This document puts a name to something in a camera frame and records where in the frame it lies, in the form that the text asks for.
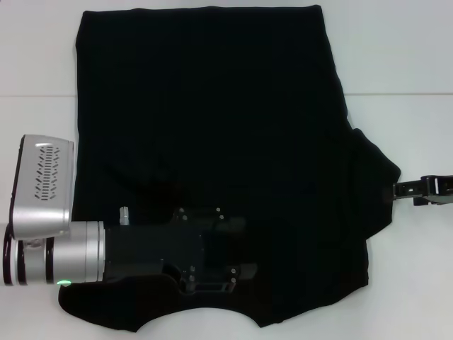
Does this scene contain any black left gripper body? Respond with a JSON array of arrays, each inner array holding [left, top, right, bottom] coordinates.
[[104, 224, 214, 283]]

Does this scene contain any black t-shirt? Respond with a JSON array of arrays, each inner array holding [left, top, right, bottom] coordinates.
[[58, 4, 403, 317]]

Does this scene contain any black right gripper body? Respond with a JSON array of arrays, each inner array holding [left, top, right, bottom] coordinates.
[[411, 173, 453, 208]]

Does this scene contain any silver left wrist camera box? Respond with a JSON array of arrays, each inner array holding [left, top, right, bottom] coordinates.
[[8, 134, 76, 240]]

